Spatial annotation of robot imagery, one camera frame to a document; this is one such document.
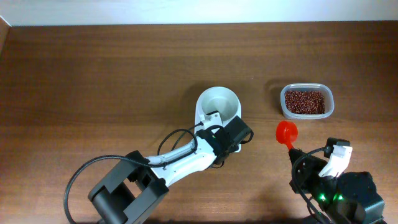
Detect white digital kitchen scale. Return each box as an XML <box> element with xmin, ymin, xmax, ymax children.
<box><xmin>194</xmin><ymin>93</ymin><xmax>243</xmax><ymax>153</ymax></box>

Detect white round bowl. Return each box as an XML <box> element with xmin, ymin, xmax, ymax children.
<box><xmin>195</xmin><ymin>86</ymin><xmax>242</xmax><ymax>122</ymax></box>

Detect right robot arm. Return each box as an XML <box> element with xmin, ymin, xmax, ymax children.
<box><xmin>289</xmin><ymin>148</ymin><xmax>386</xmax><ymax>223</ymax></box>

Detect red beans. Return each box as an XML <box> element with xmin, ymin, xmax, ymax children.
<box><xmin>284</xmin><ymin>90</ymin><xmax>325</xmax><ymax>115</ymax></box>

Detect orange plastic measuring scoop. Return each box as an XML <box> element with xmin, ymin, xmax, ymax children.
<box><xmin>275</xmin><ymin>121</ymin><xmax>298</xmax><ymax>150</ymax></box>

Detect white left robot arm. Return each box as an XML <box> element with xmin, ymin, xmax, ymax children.
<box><xmin>88</xmin><ymin>116</ymin><xmax>254</xmax><ymax>224</ymax></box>

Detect clear plastic container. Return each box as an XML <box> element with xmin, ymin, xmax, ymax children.
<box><xmin>280</xmin><ymin>83</ymin><xmax>335</xmax><ymax>119</ymax></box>

